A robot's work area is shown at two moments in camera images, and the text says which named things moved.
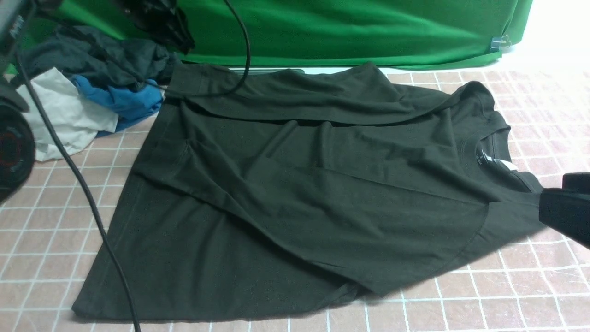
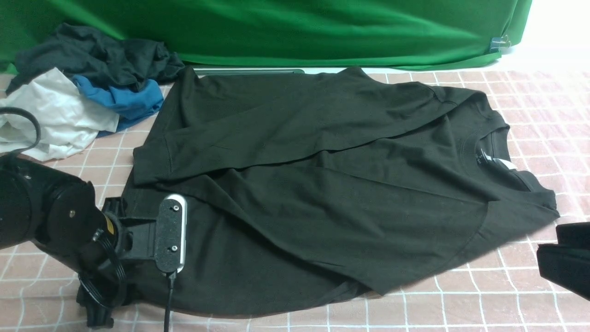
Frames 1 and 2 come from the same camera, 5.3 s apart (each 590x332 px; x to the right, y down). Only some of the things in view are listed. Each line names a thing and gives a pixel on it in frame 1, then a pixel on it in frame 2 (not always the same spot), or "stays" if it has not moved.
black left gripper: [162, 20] -> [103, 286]
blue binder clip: [497, 42] stays
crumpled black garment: [91, 54] stays
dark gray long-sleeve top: [261, 192] stays
